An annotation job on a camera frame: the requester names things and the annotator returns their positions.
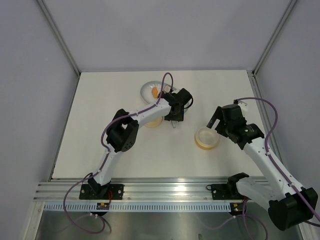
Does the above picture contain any cream lunch box lid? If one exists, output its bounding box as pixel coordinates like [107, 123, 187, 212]
[144, 117, 163, 129]

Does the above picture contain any round cream lunch box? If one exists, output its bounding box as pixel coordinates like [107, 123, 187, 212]
[194, 126, 219, 150]

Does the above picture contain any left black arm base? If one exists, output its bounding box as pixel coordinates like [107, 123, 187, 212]
[79, 183, 124, 200]

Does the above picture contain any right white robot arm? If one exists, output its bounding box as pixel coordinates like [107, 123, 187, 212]
[207, 104, 318, 231]

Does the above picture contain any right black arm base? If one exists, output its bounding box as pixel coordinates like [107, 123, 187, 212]
[205, 183, 248, 201]

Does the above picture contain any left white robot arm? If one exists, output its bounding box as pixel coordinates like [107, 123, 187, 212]
[87, 96, 185, 199]

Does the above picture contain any white black sushi piece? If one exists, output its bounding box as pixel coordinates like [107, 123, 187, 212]
[163, 85, 171, 93]

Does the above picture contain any orange food piece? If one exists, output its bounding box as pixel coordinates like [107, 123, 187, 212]
[151, 87, 159, 99]

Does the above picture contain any white oval plate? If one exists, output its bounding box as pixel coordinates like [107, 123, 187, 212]
[140, 81, 188, 113]

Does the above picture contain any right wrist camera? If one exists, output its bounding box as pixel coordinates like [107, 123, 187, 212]
[233, 99, 249, 115]

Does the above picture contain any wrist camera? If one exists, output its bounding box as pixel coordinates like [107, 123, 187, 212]
[233, 99, 249, 115]
[162, 88, 194, 110]

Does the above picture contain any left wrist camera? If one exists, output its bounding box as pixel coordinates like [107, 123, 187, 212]
[162, 88, 194, 110]

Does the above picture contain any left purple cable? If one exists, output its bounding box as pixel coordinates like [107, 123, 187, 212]
[63, 72, 175, 234]

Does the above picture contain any purple cable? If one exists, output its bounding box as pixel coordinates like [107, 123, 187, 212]
[199, 97, 320, 240]
[63, 72, 175, 234]

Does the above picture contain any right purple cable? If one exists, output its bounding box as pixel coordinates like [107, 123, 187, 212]
[199, 97, 320, 240]

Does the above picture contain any aluminium front rail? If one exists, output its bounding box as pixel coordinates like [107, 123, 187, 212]
[33, 177, 228, 202]

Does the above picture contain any right aluminium frame post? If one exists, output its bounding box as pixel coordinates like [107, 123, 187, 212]
[251, 0, 299, 77]

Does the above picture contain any aluminium frame post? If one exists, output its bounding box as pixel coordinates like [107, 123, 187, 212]
[34, 0, 81, 79]
[251, 0, 299, 77]

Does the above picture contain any white slotted cable duct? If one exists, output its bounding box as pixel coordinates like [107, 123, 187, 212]
[44, 202, 231, 213]

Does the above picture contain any left aluminium frame post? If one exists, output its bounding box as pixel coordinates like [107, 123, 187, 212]
[34, 0, 81, 79]

